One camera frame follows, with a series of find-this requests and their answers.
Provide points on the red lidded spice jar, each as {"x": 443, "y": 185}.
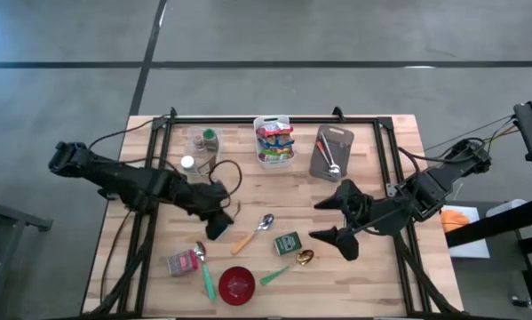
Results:
{"x": 181, "y": 263}

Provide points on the green lidded oregano jar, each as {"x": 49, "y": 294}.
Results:
{"x": 210, "y": 140}

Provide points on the yellow green ramen packet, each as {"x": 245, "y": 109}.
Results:
{"x": 274, "y": 154}

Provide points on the clear plastic bin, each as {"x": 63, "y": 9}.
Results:
{"x": 192, "y": 131}

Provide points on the white paper sheet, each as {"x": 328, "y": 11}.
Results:
{"x": 470, "y": 251}

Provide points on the grey plastic bin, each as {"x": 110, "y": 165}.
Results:
{"x": 343, "y": 146}

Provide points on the long steel spoon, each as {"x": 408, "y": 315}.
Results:
{"x": 335, "y": 170}

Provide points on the red and black bowl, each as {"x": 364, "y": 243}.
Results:
{"x": 236, "y": 286}

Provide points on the black diagonal beam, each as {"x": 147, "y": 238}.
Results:
{"x": 492, "y": 226}

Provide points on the white plastic bin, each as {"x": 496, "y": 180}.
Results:
{"x": 272, "y": 119}

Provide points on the black metal stand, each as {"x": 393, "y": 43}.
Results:
{"x": 17, "y": 218}

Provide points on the white plastic tub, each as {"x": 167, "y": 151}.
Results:
{"x": 505, "y": 206}

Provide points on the black table frame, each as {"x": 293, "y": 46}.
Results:
{"x": 359, "y": 120}

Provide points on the orange cloth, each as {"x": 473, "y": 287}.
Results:
{"x": 454, "y": 221}

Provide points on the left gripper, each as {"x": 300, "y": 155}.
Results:
{"x": 203, "y": 200}

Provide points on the green pepper tin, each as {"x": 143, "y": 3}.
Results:
{"x": 288, "y": 243}

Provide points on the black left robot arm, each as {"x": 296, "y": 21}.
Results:
{"x": 114, "y": 178}

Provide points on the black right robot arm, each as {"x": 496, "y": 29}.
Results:
{"x": 430, "y": 186}

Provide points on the blue ramen packet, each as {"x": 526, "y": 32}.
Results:
{"x": 276, "y": 141}

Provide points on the small amber spice jar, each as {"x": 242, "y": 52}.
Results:
{"x": 198, "y": 142}

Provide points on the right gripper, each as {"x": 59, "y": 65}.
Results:
{"x": 376, "y": 213}

